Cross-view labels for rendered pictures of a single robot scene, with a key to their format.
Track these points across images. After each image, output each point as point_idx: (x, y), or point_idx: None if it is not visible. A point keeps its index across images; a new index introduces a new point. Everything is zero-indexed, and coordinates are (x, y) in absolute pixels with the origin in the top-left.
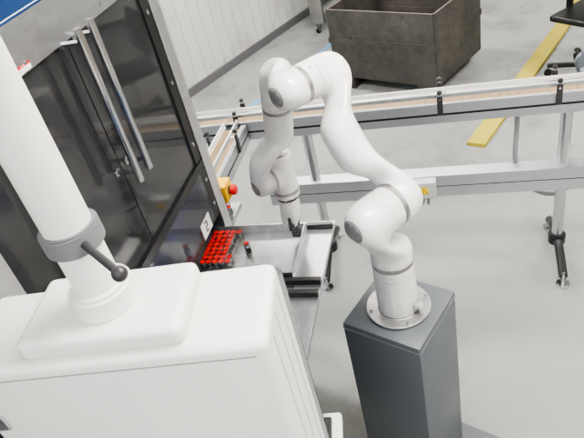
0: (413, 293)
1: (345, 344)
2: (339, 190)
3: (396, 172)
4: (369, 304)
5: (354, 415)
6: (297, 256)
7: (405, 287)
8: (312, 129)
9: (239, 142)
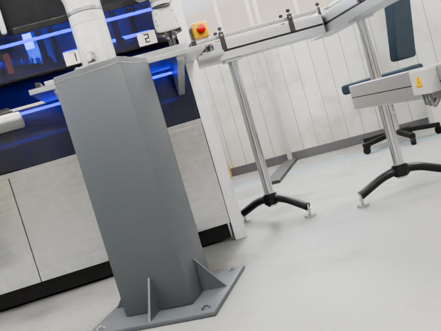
0: (83, 42)
1: (294, 236)
2: (382, 89)
3: None
4: None
5: (213, 267)
6: (147, 55)
7: (75, 32)
8: (350, 12)
9: (293, 22)
